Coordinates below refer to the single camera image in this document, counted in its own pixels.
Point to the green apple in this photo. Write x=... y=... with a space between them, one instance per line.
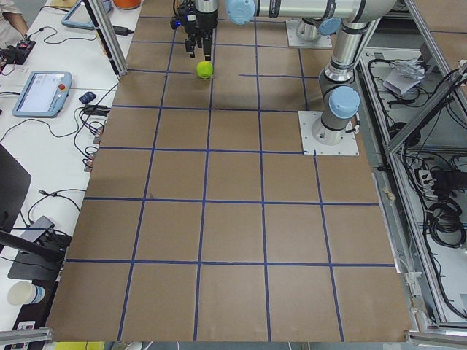
x=204 y=69

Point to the dark blue small pouch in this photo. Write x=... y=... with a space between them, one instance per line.
x=87 y=97

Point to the black power adapter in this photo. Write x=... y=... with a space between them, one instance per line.
x=122 y=31

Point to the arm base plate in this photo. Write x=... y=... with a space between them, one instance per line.
x=304 y=35
x=316 y=139

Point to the orange bucket with lid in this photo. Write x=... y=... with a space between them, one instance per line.
x=127 y=4

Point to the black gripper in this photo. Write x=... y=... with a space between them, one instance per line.
x=204 y=21

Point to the black monitor stand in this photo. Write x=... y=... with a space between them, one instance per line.
x=40 y=248

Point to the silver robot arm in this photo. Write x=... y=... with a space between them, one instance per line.
x=242 y=12
x=341 y=100

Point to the white paper cup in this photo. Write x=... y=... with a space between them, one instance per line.
x=25 y=293

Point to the aluminium frame post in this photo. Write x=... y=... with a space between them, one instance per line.
x=107 y=36

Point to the blue teach pendant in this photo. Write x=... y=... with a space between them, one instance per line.
x=78 y=17
x=44 y=94

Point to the person forearm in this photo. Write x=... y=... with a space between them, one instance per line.
x=12 y=21

